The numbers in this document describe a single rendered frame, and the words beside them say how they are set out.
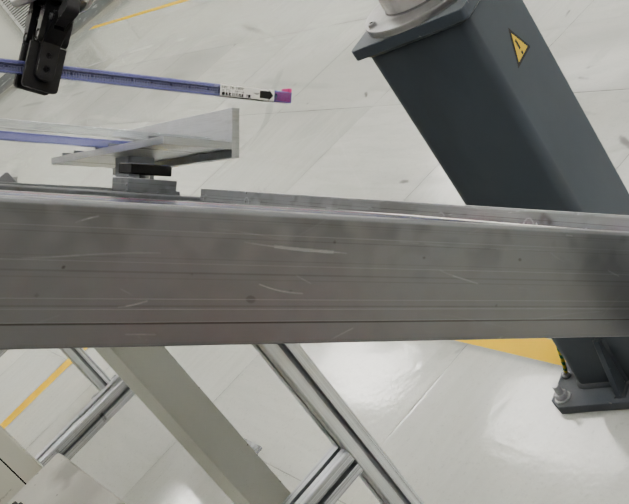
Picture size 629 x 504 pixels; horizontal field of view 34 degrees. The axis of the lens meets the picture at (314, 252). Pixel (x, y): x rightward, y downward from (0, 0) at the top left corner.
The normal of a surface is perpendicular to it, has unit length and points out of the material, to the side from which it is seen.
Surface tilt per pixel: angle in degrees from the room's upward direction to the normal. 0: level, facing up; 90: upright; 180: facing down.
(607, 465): 0
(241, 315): 90
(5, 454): 90
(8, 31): 90
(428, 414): 0
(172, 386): 90
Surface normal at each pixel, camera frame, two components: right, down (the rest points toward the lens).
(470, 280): 0.53, 0.08
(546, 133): 0.73, -0.17
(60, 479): -0.54, -0.73
